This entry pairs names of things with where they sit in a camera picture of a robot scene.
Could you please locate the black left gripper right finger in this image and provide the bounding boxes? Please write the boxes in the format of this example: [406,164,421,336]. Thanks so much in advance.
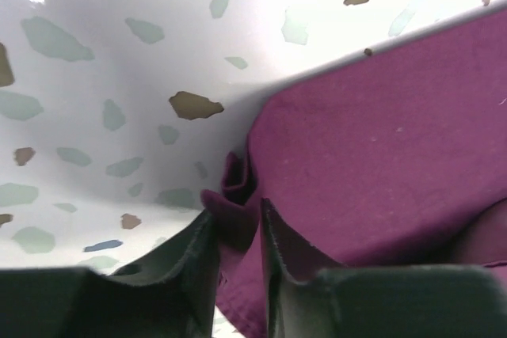
[261,199,506,337]

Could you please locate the purple cloth mat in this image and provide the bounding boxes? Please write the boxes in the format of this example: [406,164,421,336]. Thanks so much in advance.
[201,9,506,337]

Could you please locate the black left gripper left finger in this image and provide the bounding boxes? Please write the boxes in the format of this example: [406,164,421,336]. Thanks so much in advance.
[1,211,219,337]

